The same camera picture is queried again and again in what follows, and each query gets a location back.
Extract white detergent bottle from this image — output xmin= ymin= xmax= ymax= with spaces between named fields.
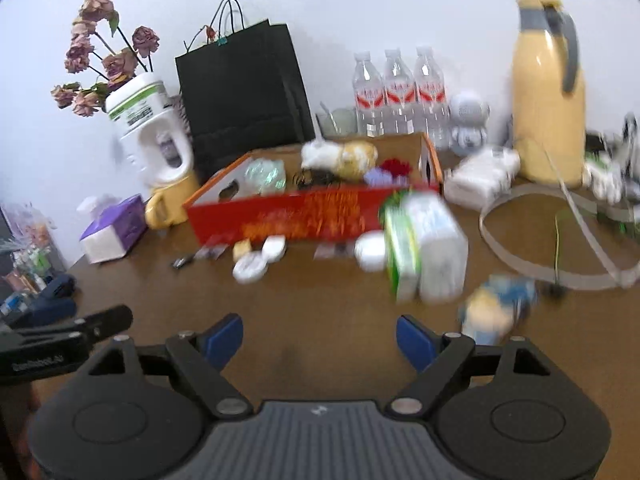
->
xmin=105 ymin=72 xmax=195 ymax=186

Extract blue and yellow toy figure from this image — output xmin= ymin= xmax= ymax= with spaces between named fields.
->
xmin=459 ymin=274 xmax=540 ymax=347

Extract clear water bottle red label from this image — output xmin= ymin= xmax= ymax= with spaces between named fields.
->
xmin=414 ymin=46 xmax=451 ymax=150
xmin=382 ymin=49 xmax=419 ymax=136
xmin=352 ymin=51 xmax=386 ymax=137

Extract yellow thermos jug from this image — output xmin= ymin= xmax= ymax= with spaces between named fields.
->
xmin=511 ymin=0 xmax=589 ymax=185

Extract red and orange cardboard box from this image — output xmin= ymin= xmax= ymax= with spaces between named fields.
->
xmin=182 ymin=132 xmax=446 ymax=247

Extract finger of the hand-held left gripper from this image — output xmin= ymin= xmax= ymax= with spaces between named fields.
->
xmin=10 ymin=305 xmax=134 ymax=348
xmin=15 ymin=299 xmax=78 ymax=328

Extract green wet wipes pack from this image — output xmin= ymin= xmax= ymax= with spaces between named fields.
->
xmin=382 ymin=191 xmax=470 ymax=305

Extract dried pink roses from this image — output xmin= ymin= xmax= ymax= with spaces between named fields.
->
xmin=50 ymin=0 xmax=161 ymax=119

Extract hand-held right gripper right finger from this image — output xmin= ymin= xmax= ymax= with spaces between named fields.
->
xmin=385 ymin=315 xmax=563 ymax=418

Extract white and yellow plush toy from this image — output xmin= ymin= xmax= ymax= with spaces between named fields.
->
xmin=301 ymin=140 xmax=379 ymax=181

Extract white round case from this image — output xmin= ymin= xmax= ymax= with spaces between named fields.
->
xmin=354 ymin=231 xmax=389 ymax=274

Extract black paper bag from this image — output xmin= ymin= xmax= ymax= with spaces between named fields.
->
xmin=175 ymin=0 xmax=316 ymax=184

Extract iridescent plastic bag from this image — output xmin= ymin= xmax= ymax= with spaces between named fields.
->
xmin=244 ymin=159 xmax=287 ymax=195

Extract clutter of small bottles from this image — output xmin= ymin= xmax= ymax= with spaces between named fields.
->
xmin=0 ymin=202 xmax=67 ymax=292

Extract dark blue device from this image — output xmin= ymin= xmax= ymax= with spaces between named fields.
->
xmin=42 ymin=274 xmax=77 ymax=302

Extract yellow mug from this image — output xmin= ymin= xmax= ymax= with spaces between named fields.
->
xmin=145 ymin=170 xmax=204 ymax=231

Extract purple tissue box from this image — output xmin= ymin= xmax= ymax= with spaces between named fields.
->
xmin=77 ymin=194 xmax=149 ymax=264

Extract red fabric rose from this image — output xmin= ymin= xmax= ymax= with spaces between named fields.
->
xmin=378 ymin=158 xmax=412 ymax=179

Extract white round lid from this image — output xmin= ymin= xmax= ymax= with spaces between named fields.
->
xmin=261 ymin=236 xmax=288 ymax=265
xmin=232 ymin=251 xmax=269 ymax=285

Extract green wire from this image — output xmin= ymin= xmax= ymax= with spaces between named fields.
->
xmin=552 ymin=210 xmax=566 ymax=287

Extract grey flat strap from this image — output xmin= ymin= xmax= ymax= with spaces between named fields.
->
xmin=479 ymin=182 xmax=640 ymax=292

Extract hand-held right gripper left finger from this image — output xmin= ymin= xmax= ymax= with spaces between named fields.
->
xmin=75 ymin=313 xmax=253 ymax=418

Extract clear glass cup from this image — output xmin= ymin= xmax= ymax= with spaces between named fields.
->
xmin=316 ymin=102 xmax=359 ymax=139

